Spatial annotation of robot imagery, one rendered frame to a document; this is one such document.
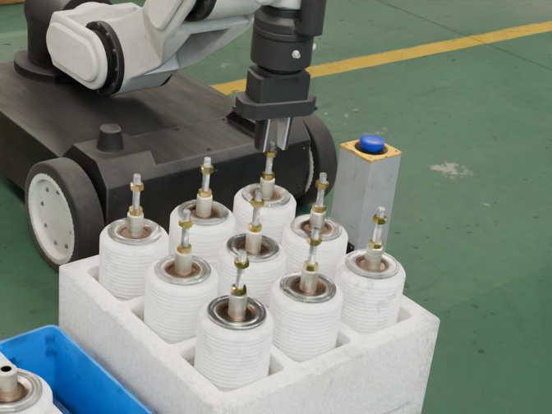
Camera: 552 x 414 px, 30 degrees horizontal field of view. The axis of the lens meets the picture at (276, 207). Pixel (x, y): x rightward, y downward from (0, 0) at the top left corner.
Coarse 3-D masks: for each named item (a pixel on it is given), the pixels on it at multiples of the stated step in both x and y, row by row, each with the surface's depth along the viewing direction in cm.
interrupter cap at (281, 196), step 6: (246, 186) 159; (252, 186) 160; (258, 186) 160; (276, 186) 161; (246, 192) 158; (252, 192) 158; (276, 192) 159; (282, 192) 159; (288, 192) 159; (246, 198) 156; (276, 198) 158; (282, 198) 157; (288, 198) 157; (264, 204) 155; (270, 204) 155; (276, 204) 155; (282, 204) 156
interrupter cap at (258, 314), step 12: (216, 300) 130; (228, 300) 130; (252, 300) 131; (216, 312) 128; (252, 312) 129; (264, 312) 128; (216, 324) 126; (228, 324) 126; (240, 324) 126; (252, 324) 126
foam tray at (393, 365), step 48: (96, 288) 143; (96, 336) 143; (144, 336) 134; (384, 336) 140; (432, 336) 146; (144, 384) 135; (192, 384) 126; (288, 384) 129; (336, 384) 135; (384, 384) 143
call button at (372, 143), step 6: (360, 138) 162; (366, 138) 162; (372, 138) 162; (378, 138) 162; (360, 144) 162; (366, 144) 160; (372, 144) 160; (378, 144) 161; (372, 150) 161; (378, 150) 162
